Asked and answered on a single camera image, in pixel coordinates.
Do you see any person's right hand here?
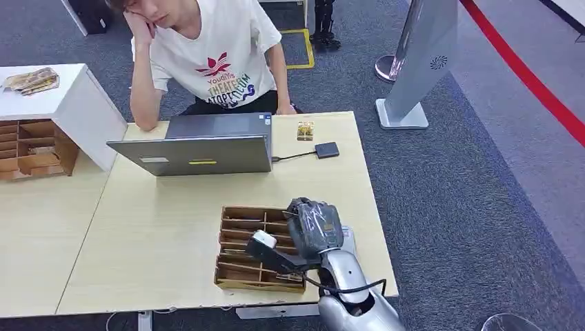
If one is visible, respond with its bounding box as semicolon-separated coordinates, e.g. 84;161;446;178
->
123;12;158;48

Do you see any wooden slotted card box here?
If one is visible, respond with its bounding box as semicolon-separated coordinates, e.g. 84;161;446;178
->
213;205;308;294

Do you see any person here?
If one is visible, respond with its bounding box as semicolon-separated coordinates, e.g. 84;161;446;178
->
106;0;299;133

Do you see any white cabinet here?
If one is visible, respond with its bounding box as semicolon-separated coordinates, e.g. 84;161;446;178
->
0;63;129;172

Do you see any wooden compartment box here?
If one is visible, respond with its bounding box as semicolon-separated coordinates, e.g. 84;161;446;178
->
0;119;81;182

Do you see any metal desk bracket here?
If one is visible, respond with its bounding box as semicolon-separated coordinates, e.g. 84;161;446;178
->
235;303;321;320

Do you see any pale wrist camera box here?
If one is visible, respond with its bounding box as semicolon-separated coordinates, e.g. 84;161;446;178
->
252;230;278;250

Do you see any white cable under desk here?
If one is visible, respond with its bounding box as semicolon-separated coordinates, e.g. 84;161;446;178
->
105;306;180;331

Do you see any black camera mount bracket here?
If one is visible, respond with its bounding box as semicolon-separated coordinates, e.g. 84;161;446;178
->
244;237;321;275

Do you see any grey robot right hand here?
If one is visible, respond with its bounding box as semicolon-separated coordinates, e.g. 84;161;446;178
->
286;197;345;261

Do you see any grey laptop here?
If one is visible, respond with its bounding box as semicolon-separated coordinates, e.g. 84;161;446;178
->
106;112;275;177

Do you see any grey kiosk stand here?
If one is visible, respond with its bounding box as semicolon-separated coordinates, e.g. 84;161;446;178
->
375;0;459;132

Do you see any red barrier belt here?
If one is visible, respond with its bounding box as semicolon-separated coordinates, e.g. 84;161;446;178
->
459;0;585;149

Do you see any clear glass dome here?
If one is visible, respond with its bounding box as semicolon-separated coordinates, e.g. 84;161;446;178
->
480;312;546;331

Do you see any black box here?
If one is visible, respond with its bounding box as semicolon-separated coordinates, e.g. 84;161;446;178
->
67;0;116;36

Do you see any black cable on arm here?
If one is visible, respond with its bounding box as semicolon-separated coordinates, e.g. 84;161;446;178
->
301;273;388;297

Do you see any chrome stanchion base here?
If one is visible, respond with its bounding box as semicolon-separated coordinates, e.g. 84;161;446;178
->
374;54;399;85

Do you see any black reader cable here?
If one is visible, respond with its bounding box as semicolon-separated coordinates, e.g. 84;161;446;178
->
272;150;317;164

